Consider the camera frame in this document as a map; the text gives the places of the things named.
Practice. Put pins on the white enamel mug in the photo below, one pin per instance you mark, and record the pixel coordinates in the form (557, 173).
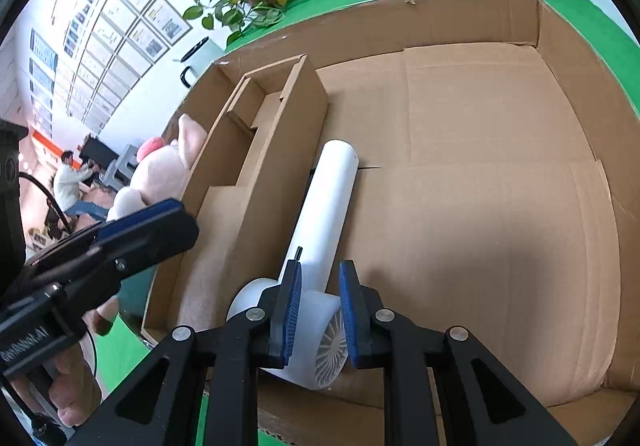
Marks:
(207, 59)

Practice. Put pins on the black monitor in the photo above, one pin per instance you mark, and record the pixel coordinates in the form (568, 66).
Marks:
(100, 154)

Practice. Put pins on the long brown cardboard box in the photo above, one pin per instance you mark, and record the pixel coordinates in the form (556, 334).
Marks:
(295, 126)

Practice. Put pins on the person's left hand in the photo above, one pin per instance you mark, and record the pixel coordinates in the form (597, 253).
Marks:
(75, 391)

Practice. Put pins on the pink pig plush toy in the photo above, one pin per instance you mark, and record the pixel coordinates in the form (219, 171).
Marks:
(160, 166)

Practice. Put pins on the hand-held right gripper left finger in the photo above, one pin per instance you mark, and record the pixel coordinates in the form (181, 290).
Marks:
(287, 313)

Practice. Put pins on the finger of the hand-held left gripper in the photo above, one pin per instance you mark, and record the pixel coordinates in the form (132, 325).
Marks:
(155, 236)

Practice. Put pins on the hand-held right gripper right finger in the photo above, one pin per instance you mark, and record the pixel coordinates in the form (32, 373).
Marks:
(351, 313)

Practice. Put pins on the grey plastic stool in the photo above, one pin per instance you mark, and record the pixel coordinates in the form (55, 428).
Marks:
(122, 164)

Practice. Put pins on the wall of framed certificates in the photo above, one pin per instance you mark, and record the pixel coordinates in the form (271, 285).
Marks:
(125, 26)

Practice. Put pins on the large shallow cardboard box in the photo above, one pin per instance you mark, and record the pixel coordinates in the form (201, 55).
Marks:
(475, 176)

